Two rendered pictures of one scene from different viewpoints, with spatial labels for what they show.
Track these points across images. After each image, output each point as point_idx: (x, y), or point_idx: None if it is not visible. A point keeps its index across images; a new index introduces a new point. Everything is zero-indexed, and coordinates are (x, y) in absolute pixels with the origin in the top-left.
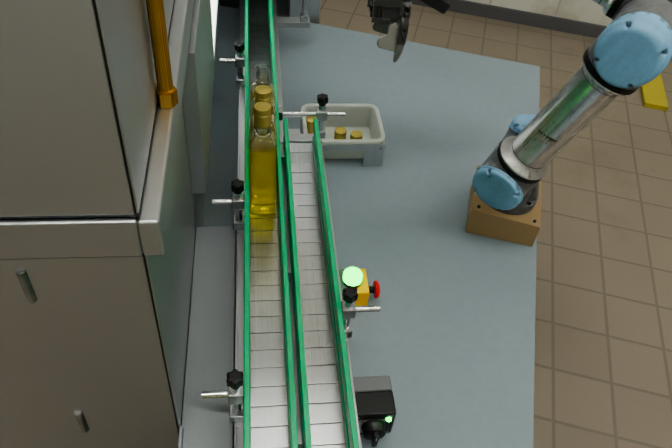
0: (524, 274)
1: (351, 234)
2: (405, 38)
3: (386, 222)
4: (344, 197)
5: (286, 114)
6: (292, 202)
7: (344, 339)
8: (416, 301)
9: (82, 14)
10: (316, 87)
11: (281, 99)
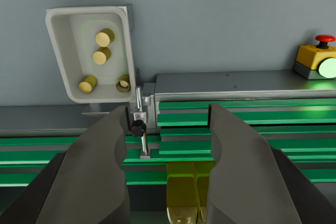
0: None
1: (233, 48)
2: (306, 182)
3: (221, 9)
4: (183, 50)
5: (147, 149)
6: (299, 149)
7: None
8: None
9: None
10: (4, 68)
11: (81, 129)
